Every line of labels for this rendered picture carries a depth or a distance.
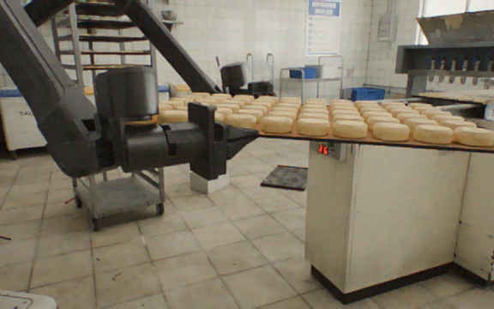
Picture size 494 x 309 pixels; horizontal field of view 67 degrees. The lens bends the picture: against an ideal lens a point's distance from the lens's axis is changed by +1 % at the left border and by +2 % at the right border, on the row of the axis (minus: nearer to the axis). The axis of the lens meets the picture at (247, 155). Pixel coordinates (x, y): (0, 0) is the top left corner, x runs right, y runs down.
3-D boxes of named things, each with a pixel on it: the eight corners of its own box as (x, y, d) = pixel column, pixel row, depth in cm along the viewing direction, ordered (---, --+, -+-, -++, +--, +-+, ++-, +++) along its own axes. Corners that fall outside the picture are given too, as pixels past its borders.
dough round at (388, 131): (369, 139, 54) (370, 125, 54) (376, 133, 59) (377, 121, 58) (405, 143, 52) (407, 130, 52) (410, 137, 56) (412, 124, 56)
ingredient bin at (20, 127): (7, 161, 403) (-6, 91, 383) (12, 149, 458) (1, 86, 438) (63, 155, 427) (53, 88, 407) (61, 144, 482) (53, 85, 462)
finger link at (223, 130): (270, 119, 53) (213, 125, 48) (269, 166, 55) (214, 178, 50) (244, 113, 58) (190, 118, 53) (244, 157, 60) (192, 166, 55)
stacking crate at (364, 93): (366, 99, 636) (367, 87, 631) (384, 101, 601) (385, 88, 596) (339, 100, 610) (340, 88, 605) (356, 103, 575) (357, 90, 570)
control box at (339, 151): (314, 147, 176) (316, 118, 172) (346, 160, 155) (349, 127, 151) (308, 148, 174) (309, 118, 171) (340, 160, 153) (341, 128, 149)
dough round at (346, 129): (336, 138, 54) (338, 125, 53) (328, 131, 59) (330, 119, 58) (370, 139, 54) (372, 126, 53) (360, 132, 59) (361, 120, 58)
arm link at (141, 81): (105, 162, 54) (59, 172, 46) (94, 81, 53) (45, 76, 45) (179, 155, 50) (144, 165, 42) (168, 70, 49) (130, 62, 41)
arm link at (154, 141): (111, 173, 47) (123, 176, 43) (103, 119, 47) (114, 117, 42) (162, 165, 51) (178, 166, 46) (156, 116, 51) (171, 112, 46)
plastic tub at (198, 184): (212, 179, 344) (211, 163, 340) (230, 184, 331) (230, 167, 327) (189, 189, 320) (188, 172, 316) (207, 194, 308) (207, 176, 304)
